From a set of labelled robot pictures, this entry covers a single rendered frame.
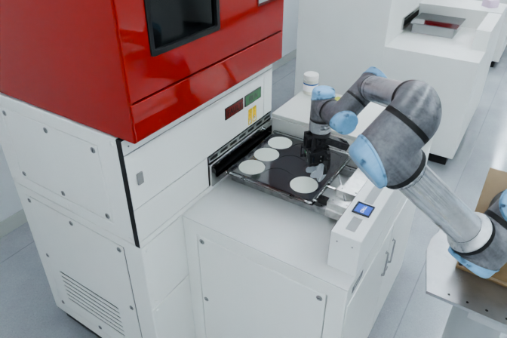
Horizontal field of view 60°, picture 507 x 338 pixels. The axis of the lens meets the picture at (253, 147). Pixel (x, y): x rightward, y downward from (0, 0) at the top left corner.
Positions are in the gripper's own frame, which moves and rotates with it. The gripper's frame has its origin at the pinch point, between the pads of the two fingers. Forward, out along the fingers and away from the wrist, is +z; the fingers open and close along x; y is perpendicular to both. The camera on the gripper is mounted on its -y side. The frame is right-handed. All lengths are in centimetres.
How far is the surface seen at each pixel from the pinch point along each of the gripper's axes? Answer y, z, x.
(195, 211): 44.9, 9.3, -8.5
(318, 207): 4.3, 6.8, 7.7
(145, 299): 68, 35, 2
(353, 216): 3.6, -4.4, 27.2
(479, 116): -248, 91, -149
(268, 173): 15.9, 1.4, -11.3
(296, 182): 8.5, 1.2, -2.2
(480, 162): -191, 91, -88
